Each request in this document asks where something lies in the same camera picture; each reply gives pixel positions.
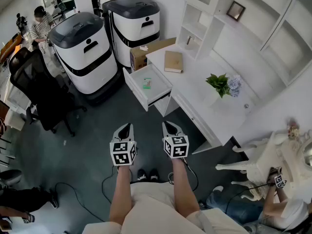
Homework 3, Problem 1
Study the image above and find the white desk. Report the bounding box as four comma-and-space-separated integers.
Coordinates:
145, 44, 259, 154

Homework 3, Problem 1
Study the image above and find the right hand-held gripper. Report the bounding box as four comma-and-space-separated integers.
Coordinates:
162, 121, 190, 159

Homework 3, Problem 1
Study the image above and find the tan hardcover book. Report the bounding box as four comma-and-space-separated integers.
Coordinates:
163, 50, 184, 74

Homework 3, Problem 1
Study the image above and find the small pink flower bouquet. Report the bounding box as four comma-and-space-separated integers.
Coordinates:
286, 120, 302, 140

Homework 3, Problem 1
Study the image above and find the white and black delivery robot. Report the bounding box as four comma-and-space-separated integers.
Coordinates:
47, 11, 123, 105
102, 0, 161, 68

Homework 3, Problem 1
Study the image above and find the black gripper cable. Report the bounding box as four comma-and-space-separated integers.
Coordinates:
101, 165, 134, 204
167, 157, 199, 193

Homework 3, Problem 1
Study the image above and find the pale blue flower bunch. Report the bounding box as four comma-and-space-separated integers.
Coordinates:
227, 74, 242, 98

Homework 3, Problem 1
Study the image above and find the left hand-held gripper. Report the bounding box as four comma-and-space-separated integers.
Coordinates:
109, 123, 137, 167

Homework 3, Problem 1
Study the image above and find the person's right forearm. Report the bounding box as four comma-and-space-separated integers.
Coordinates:
170, 157, 201, 217

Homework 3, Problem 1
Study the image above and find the white desk drawer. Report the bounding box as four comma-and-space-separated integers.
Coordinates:
122, 63, 174, 112

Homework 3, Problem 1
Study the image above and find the person's white clothing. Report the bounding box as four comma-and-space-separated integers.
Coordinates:
82, 181, 250, 234

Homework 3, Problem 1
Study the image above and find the black mesh office chair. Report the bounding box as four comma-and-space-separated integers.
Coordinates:
8, 46, 87, 138

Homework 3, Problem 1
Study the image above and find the black floor cable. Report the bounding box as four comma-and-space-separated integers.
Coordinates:
54, 182, 106, 223

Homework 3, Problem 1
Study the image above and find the dark picture frame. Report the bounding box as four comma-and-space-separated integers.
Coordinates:
226, 0, 247, 22

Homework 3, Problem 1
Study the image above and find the person's left forearm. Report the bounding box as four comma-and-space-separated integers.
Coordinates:
109, 165, 134, 226

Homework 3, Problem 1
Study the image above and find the white shelf cabinet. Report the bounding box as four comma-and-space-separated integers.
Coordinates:
175, 0, 312, 88

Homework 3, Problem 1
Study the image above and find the green potted plant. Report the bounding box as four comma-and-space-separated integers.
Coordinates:
205, 73, 232, 107

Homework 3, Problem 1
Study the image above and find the brown cardboard box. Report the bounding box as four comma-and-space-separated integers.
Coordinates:
129, 37, 177, 73

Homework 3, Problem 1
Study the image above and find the grey round stool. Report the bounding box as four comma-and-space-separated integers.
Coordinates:
0, 169, 23, 187

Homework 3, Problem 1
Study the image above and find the ornate white dressing table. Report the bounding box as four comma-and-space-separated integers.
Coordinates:
215, 127, 312, 202

